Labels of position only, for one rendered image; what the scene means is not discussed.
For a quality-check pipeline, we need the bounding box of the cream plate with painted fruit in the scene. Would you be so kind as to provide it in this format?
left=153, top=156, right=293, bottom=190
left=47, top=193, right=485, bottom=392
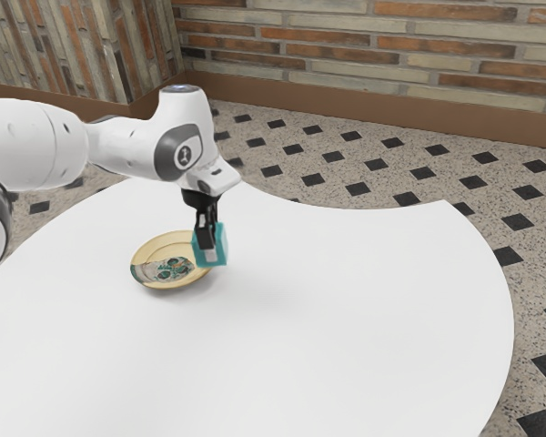
left=129, top=230, right=216, bottom=290

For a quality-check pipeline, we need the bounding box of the teal cube block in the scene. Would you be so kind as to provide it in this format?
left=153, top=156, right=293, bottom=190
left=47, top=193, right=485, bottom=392
left=190, top=221, right=231, bottom=269

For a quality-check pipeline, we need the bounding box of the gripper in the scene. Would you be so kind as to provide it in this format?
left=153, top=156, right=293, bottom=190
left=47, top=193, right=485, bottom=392
left=179, top=188, right=223, bottom=251

